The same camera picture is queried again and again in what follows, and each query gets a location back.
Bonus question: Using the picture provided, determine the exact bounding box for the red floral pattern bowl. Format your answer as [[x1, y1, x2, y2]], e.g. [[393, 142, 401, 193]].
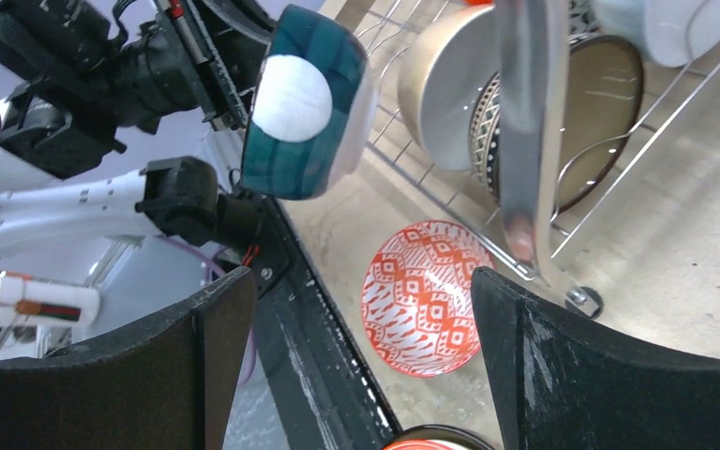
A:
[[383, 424, 494, 450]]

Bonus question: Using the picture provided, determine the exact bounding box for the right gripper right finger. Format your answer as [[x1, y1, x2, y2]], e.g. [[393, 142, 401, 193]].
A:
[[472, 267, 720, 449]]

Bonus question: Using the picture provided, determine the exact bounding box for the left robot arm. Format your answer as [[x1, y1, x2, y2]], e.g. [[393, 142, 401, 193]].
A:
[[0, 1, 275, 259]]

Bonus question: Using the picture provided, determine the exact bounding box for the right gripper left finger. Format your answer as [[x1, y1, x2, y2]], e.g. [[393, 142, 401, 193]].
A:
[[0, 267, 257, 449]]

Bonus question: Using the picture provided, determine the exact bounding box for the beige speckled bowl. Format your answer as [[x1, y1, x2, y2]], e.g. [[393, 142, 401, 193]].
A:
[[397, 4, 500, 172]]

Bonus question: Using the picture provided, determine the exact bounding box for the red geometric pattern bowl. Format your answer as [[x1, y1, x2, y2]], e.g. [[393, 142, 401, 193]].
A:
[[361, 220, 494, 378]]

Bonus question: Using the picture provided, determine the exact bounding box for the steel two-tier dish rack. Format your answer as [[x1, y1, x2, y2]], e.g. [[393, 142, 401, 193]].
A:
[[323, 1, 720, 331]]

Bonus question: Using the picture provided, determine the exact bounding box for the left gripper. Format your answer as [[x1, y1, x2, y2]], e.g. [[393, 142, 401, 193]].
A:
[[0, 1, 274, 179]]

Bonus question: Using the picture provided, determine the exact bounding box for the white red-rimmed bowl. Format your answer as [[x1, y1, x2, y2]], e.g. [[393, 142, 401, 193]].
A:
[[240, 5, 380, 201]]

